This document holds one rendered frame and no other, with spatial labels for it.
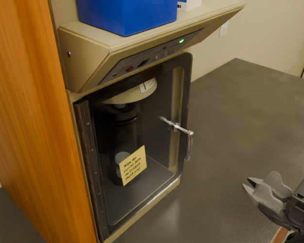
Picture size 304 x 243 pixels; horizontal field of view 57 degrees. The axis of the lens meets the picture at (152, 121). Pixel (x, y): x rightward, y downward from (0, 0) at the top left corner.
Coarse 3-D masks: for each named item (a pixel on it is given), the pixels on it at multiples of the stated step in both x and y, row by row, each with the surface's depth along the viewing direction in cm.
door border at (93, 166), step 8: (80, 104) 46; (88, 104) 47; (88, 112) 48; (80, 120) 46; (88, 120) 48; (80, 128) 47; (88, 128) 49; (88, 136) 50; (88, 144) 51; (88, 152) 52; (96, 160) 54; (88, 168) 53; (96, 168) 55; (96, 176) 56; (96, 184) 57; (96, 192) 58; (96, 200) 59; (96, 208) 60; (104, 208) 63; (104, 216) 64; (104, 224) 65; (104, 232) 67; (104, 240) 68
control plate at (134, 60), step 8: (192, 32) 46; (176, 40) 45; (184, 40) 49; (152, 48) 41; (160, 48) 44; (168, 48) 47; (176, 48) 51; (136, 56) 40; (144, 56) 43; (152, 56) 46; (160, 56) 50; (120, 64) 39; (128, 64) 42; (136, 64) 45; (112, 72) 41; (120, 72) 44; (128, 72) 48; (104, 80) 43
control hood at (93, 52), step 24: (216, 0) 50; (240, 0) 50; (72, 24) 39; (168, 24) 39; (192, 24) 42; (216, 24) 52; (72, 48) 38; (96, 48) 34; (120, 48) 33; (144, 48) 38; (72, 72) 41; (96, 72) 37
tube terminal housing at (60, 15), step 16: (48, 0) 37; (64, 0) 38; (64, 16) 39; (64, 80) 44; (112, 80) 50; (80, 96) 46; (80, 160) 53; (144, 208) 79; (128, 224) 76; (96, 240) 69; (112, 240) 73
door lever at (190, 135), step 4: (176, 124) 70; (176, 128) 71; (180, 128) 70; (184, 132) 69; (188, 132) 68; (192, 132) 68; (188, 136) 68; (192, 136) 68; (188, 140) 69; (192, 140) 70; (188, 144) 70; (192, 144) 71; (184, 148) 72; (188, 148) 70; (184, 152) 72; (188, 152) 71; (184, 156) 73; (188, 156) 72; (188, 160) 73
